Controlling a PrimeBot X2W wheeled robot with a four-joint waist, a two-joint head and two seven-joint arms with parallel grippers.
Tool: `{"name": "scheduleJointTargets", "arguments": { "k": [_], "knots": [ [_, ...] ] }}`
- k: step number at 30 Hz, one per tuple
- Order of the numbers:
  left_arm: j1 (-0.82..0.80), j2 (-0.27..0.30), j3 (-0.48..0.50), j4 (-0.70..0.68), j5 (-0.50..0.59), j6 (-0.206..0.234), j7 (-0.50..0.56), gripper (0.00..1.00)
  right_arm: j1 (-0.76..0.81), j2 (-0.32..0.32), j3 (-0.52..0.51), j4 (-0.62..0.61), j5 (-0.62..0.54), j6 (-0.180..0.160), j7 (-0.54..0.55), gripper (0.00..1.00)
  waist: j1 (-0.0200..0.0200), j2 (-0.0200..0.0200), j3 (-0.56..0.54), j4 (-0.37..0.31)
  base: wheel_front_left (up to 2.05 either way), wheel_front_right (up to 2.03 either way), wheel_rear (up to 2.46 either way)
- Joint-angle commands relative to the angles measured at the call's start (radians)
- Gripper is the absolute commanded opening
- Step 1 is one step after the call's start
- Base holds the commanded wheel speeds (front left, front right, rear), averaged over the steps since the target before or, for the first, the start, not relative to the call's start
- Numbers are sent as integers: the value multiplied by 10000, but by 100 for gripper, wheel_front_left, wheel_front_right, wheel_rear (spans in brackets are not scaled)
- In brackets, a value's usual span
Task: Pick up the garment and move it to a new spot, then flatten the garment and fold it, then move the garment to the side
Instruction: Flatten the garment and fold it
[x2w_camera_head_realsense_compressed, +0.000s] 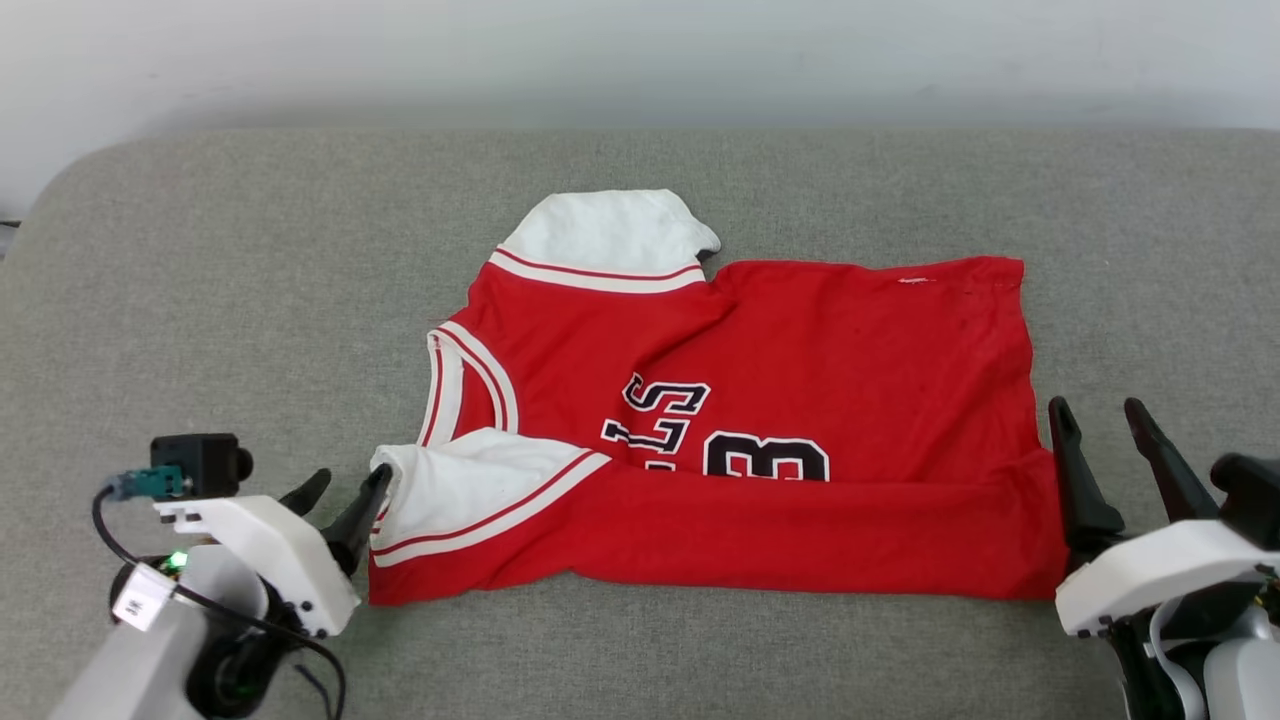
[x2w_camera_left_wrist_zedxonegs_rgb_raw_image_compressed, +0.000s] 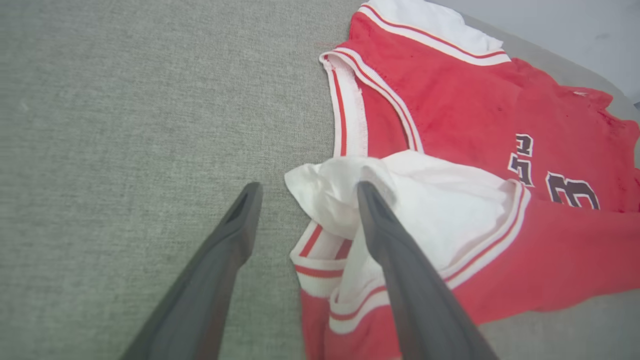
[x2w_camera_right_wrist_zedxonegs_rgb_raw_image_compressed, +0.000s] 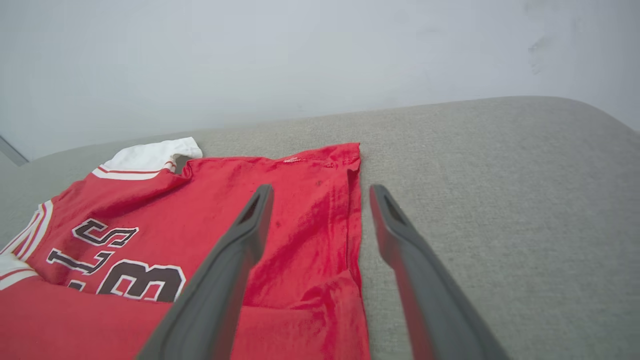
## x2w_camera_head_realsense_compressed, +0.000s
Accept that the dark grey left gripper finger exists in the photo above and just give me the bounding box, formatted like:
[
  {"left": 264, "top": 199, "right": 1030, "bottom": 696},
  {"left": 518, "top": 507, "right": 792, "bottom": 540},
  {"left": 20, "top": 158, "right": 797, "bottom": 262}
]
[
  {"left": 320, "top": 463, "right": 395, "bottom": 579},
  {"left": 278, "top": 467, "right": 333, "bottom": 518}
]

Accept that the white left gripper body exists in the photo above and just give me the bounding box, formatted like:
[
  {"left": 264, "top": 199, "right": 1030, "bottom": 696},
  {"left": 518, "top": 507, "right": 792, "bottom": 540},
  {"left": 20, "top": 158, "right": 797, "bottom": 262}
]
[{"left": 153, "top": 494, "right": 362, "bottom": 640}]

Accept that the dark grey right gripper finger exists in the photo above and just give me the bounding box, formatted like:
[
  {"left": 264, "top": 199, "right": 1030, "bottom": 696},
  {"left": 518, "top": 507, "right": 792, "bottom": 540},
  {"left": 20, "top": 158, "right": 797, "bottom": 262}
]
[
  {"left": 1047, "top": 396, "right": 1128, "bottom": 576},
  {"left": 1123, "top": 397, "right": 1222, "bottom": 525}
]

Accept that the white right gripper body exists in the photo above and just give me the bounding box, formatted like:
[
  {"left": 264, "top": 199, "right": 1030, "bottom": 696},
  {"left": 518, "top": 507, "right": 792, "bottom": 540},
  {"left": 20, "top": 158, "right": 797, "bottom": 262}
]
[{"left": 1055, "top": 519, "right": 1270, "bottom": 639}]

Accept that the red and white basketball jersey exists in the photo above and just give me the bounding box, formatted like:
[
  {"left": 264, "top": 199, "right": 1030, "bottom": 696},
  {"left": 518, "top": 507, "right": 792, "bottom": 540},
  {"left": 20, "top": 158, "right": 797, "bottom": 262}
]
[{"left": 367, "top": 189, "right": 1071, "bottom": 607}]

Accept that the white label tag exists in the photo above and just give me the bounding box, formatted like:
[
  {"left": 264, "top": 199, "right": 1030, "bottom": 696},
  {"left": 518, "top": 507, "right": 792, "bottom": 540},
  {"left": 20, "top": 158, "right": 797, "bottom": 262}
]
[{"left": 112, "top": 563, "right": 176, "bottom": 633}]

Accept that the thin black cable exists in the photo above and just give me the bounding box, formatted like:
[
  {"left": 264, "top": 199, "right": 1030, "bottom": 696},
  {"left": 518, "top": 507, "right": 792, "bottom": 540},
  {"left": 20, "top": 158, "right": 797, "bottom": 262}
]
[{"left": 92, "top": 483, "right": 348, "bottom": 720}]

